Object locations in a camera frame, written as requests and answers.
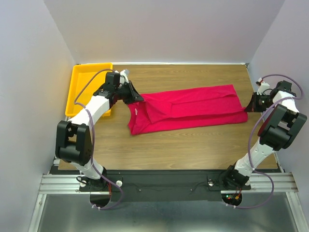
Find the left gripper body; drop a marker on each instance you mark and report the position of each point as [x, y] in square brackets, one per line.
[125, 93]

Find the white knob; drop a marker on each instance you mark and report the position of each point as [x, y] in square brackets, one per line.
[119, 183]

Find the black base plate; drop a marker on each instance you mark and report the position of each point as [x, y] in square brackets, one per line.
[160, 186]

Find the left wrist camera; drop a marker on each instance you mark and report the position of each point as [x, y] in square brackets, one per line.
[124, 76]

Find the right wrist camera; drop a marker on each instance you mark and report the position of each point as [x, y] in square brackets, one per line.
[262, 86]

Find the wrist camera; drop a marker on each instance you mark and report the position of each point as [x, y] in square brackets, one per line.
[262, 86]
[124, 76]

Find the aluminium frame rail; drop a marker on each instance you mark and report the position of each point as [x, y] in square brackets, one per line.
[59, 184]

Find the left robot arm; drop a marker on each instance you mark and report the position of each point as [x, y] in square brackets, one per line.
[75, 138]

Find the red t shirt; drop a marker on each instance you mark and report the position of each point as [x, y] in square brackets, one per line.
[187, 108]

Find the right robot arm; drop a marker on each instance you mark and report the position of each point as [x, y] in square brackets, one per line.
[278, 131]

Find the left aluminium side rail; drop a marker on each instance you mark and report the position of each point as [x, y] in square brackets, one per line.
[61, 139]

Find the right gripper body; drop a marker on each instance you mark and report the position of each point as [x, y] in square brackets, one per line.
[262, 102]

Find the yellow plastic tray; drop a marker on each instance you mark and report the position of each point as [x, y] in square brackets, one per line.
[81, 74]

